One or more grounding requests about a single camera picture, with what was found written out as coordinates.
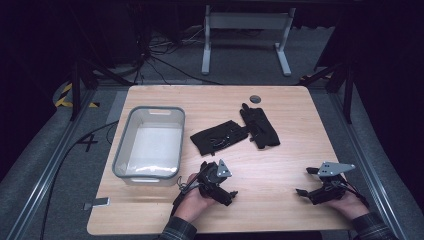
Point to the grey round table grommet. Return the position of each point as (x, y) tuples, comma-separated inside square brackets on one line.
[(255, 99)]

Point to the black metal stand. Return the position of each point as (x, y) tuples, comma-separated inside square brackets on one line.
[(88, 71), (336, 75)]

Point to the white bin with grey rim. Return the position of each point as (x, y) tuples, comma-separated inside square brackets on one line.
[(150, 146)]

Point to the white metal desk frame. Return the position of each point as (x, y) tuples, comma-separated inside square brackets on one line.
[(246, 20)]

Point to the black glove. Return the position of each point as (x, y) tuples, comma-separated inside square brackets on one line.
[(261, 128), (218, 136)]

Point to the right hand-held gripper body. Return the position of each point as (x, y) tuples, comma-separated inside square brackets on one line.
[(328, 190)]

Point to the person's right hand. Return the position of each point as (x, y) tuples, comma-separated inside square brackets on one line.
[(350, 205)]

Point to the grey table edge clip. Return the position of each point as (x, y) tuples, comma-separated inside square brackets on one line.
[(98, 202)]

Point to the person's left hand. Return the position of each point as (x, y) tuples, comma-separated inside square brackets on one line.
[(193, 203)]

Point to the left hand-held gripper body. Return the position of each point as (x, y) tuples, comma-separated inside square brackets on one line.
[(213, 180)]

